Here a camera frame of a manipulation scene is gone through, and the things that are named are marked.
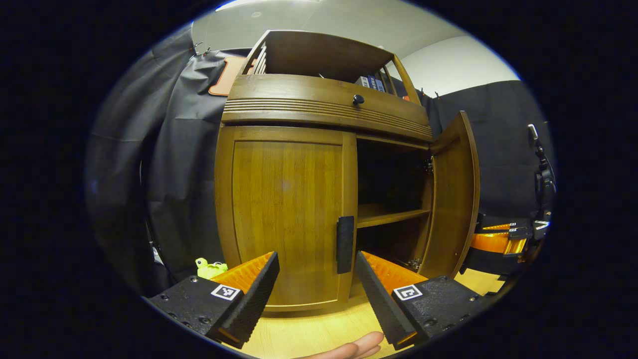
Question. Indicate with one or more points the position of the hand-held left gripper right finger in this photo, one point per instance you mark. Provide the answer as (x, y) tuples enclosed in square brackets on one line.
[(381, 304)]

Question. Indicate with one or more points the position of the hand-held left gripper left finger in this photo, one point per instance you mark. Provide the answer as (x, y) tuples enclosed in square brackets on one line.
[(251, 304)]

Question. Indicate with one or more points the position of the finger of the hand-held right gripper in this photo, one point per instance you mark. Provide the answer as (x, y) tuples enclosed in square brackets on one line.
[(518, 232), (498, 243)]

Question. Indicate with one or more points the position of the wooden shoe cabinet door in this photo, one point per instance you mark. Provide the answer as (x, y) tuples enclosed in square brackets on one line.
[(284, 214), (451, 199)]

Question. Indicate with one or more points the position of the wooden double-door shoe cabinet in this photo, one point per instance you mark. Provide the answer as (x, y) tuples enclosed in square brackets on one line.
[(324, 55)]

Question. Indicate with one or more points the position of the metal door hinge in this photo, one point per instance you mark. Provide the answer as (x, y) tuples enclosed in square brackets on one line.
[(428, 165), (414, 263)]

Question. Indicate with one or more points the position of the green frog plush toy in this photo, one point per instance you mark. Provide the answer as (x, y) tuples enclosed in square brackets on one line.
[(210, 269)]

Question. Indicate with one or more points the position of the wooden inner shelf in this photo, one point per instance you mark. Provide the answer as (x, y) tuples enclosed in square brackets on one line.
[(389, 215)]

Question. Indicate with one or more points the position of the black backdrop cloth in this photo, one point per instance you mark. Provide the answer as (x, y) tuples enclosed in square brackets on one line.
[(184, 174)]

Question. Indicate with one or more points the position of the black drawer knob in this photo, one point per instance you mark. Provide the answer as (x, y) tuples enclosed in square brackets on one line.
[(358, 99)]

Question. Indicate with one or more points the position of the dark blue book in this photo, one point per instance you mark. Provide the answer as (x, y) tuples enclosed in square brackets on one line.
[(373, 83)]

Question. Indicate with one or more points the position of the wooden drawer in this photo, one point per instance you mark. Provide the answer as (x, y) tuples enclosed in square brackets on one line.
[(309, 94)]

